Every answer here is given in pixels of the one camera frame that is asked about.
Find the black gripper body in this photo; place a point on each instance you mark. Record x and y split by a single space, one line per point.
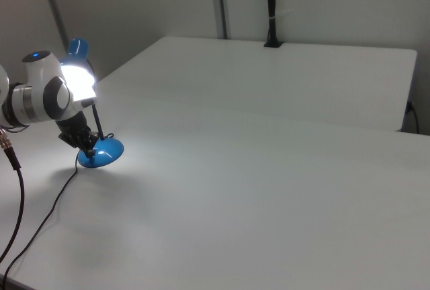
75 132

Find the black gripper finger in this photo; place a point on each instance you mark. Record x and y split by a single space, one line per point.
91 152
95 136

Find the blue gooseneck desk lamp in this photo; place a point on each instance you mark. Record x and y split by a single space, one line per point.
107 152

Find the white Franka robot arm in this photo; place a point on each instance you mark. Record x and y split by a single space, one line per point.
40 95

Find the grey metal frame post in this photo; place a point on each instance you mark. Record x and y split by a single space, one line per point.
220 1

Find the black camera stand pole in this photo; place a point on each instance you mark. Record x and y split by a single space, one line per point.
272 8

